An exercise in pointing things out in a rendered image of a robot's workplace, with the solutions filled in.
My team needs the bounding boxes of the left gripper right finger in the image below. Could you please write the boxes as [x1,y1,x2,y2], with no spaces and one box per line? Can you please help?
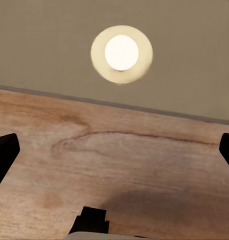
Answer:
[219,133,229,164]

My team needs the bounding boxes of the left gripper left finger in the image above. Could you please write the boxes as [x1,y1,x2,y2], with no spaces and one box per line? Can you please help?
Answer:
[0,133,20,184]

